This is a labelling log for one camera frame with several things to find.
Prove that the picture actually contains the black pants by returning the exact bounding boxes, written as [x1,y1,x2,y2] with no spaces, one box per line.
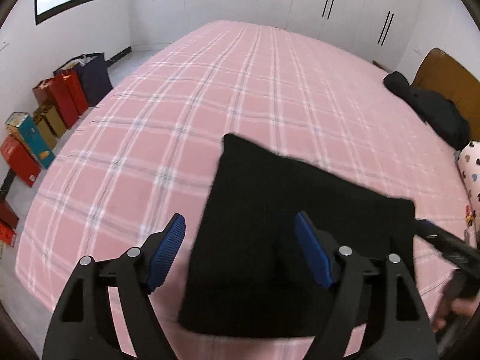
[178,134,415,339]

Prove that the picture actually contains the person right hand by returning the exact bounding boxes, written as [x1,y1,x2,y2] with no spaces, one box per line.
[432,295,479,332]

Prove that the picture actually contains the red yellow toy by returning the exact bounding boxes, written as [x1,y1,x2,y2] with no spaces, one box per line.
[465,205,476,228]

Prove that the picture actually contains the heart patterned white pillow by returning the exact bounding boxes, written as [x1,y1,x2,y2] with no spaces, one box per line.
[455,141,480,217]

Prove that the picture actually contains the dark red low box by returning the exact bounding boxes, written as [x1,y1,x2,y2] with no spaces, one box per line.
[0,198,19,247]

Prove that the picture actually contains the black jacket on bed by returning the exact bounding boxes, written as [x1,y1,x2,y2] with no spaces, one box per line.
[383,72,471,150]

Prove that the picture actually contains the wooden headboard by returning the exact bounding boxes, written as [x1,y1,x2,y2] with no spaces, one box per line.
[413,48,480,141]

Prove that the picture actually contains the pink plaid bed sheet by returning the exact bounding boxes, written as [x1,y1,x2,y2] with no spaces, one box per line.
[15,20,468,359]

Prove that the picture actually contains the teal box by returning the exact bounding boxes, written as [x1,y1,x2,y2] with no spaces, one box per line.
[5,112,55,169]

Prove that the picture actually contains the gold brown box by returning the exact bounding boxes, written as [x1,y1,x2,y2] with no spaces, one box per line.
[33,105,67,150]

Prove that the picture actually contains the red gift bag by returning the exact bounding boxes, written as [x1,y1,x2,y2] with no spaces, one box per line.
[32,69,89,129]

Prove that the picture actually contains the white wardrobe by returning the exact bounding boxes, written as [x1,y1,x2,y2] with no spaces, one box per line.
[130,0,422,68]

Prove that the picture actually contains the dark blue gift bag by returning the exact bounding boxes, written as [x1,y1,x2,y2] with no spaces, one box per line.
[53,52,113,107]

